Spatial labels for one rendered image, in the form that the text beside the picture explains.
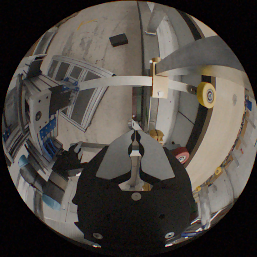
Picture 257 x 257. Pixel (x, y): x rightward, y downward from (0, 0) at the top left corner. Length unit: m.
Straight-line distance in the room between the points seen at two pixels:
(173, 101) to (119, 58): 0.86
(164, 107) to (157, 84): 0.27
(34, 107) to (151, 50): 0.48
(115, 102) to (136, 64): 0.56
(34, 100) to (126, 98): 1.02
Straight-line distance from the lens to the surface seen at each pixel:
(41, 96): 0.29
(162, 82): 0.27
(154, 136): 0.28
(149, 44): 0.45
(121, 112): 1.16
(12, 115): 0.40
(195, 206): 0.22
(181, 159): 0.35
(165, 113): 0.53
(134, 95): 0.39
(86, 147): 0.37
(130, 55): 1.16
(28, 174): 0.40
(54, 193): 0.31
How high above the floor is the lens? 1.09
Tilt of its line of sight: 60 degrees down
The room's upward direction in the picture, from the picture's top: 176 degrees counter-clockwise
